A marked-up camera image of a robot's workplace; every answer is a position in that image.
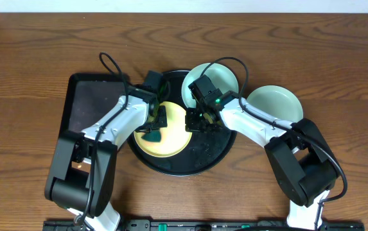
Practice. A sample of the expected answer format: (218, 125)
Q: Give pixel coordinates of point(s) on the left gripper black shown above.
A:
(157, 120)

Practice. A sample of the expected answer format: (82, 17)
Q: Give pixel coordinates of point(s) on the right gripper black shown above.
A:
(190, 125)

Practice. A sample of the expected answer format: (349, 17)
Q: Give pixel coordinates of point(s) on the green yellow sponge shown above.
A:
(152, 136)

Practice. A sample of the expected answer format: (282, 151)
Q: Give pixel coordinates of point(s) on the yellow plate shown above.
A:
(174, 137)

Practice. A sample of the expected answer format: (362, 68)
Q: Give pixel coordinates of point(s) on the pale green plate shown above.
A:
(221, 77)

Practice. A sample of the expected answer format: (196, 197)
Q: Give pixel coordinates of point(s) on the light blue plate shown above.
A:
(277, 101)

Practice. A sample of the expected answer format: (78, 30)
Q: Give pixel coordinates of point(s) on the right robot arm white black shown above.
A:
(303, 164)

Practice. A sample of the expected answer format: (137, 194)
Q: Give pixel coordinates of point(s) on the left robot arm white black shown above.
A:
(81, 176)

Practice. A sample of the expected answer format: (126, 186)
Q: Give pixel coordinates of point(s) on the round black serving tray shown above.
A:
(204, 150)

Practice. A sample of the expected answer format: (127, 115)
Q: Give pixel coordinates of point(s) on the black rectangular sponge tray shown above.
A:
(89, 97)

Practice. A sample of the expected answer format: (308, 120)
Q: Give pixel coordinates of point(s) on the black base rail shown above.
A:
(147, 225)

